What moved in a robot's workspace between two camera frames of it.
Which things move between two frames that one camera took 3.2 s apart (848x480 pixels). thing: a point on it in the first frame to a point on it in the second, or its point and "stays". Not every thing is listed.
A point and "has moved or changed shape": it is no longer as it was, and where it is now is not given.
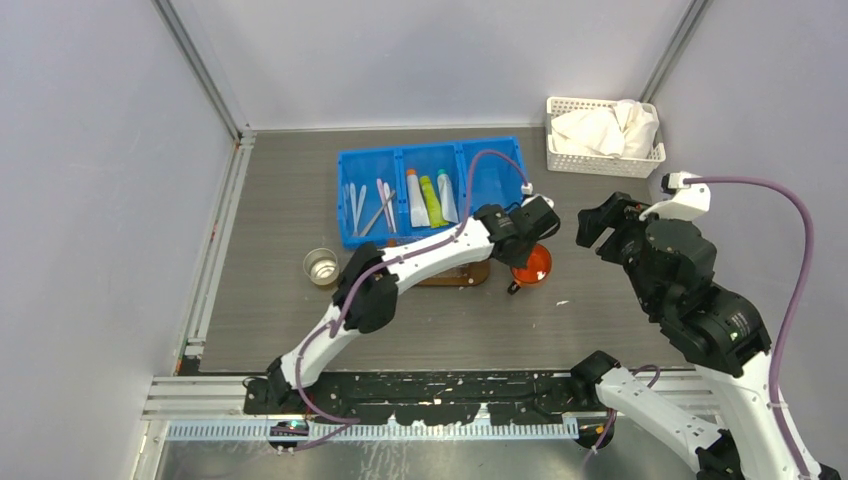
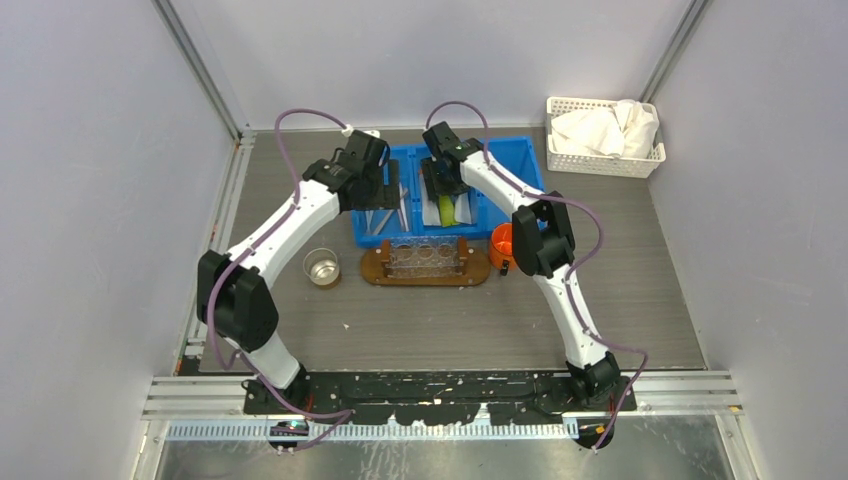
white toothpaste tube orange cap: (419, 211) to (430, 212)
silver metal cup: (322, 266) stays
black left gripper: (518, 260) to (387, 195)
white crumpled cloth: (626, 129) stays
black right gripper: (619, 210) to (435, 187)
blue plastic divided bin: (391, 194) stays
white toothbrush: (389, 205) to (402, 193)
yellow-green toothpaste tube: (435, 210) has moved or changed shape
